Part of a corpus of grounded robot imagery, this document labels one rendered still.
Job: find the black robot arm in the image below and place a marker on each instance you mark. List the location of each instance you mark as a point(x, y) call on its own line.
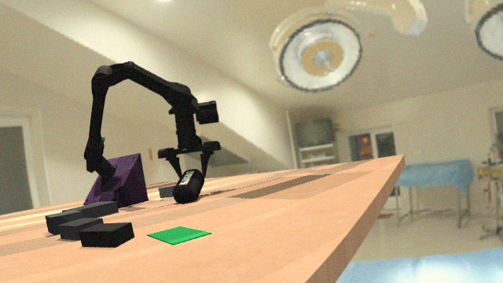
point(184, 105)

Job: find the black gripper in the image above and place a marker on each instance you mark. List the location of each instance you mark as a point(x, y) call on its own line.
point(187, 139)

